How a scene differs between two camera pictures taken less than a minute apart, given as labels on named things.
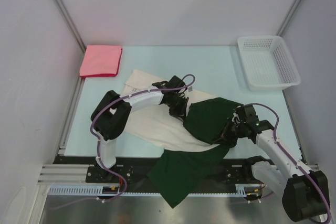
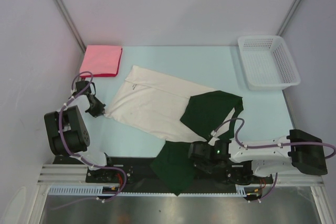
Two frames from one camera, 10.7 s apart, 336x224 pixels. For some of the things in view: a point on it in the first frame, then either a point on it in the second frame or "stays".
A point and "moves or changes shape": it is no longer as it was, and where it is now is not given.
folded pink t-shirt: x=101 y=60 stays
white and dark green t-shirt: x=183 y=150 moves or changes shape
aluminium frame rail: x=56 y=173 stays
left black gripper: x=180 y=112 to x=100 y=110
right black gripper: x=226 y=137 to x=200 y=166
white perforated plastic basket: x=268 y=64 stays
